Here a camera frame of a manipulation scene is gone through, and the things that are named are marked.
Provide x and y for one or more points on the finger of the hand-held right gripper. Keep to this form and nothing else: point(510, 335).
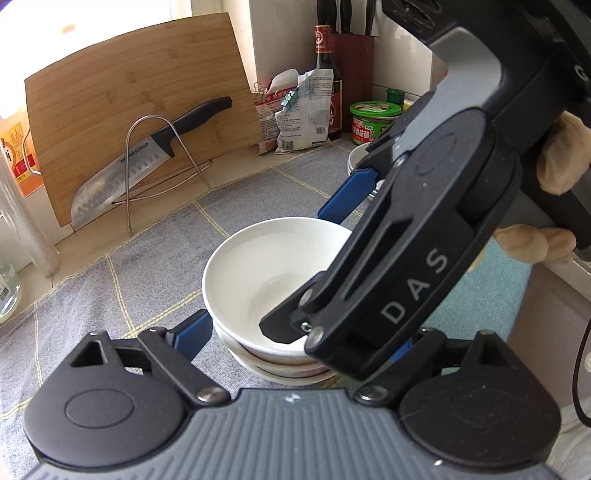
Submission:
point(346, 194)
point(392, 295)

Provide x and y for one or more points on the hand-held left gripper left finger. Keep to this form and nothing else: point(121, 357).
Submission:
point(189, 334)

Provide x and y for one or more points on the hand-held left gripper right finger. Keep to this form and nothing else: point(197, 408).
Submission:
point(401, 353)

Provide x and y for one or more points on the white bowl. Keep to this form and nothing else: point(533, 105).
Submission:
point(277, 376)
point(228, 339)
point(258, 267)

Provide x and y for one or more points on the person's right hand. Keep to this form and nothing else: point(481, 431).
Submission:
point(563, 157)

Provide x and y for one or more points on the yellow lid spice jar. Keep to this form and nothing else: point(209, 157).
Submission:
point(408, 104)

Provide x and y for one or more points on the green lid sauce jar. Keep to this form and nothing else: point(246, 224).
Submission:
point(369, 122)

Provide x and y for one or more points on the white plastic bag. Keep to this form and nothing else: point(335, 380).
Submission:
point(304, 120)

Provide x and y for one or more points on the grey checked placemat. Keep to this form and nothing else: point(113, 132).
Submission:
point(115, 286)

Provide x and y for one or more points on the green cap jar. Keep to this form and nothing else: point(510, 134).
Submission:
point(395, 96)

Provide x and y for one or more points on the red white paper packet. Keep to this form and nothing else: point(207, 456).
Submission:
point(265, 124)

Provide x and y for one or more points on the green binder clip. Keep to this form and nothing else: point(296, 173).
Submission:
point(290, 101)

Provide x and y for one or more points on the teal cloth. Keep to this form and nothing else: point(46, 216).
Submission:
point(503, 286)

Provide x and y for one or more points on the dark red knife block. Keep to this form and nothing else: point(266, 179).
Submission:
point(355, 78)

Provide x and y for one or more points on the dark soy sauce bottle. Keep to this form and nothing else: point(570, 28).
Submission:
point(325, 78)

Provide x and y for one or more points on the gold binder clip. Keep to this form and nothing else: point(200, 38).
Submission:
point(261, 92)

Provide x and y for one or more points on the metal sink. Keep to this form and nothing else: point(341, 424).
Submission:
point(549, 323)

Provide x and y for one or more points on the large steel kitchen knife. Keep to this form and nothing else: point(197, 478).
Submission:
point(120, 170)

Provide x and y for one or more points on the clear plastic sleeve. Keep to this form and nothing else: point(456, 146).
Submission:
point(32, 230)

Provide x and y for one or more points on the person's light clothing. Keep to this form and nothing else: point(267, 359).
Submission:
point(572, 452)

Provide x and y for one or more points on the orange printed carton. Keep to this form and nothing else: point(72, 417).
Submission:
point(18, 161)

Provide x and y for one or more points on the bamboo cutting board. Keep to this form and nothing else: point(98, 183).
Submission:
point(115, 83)

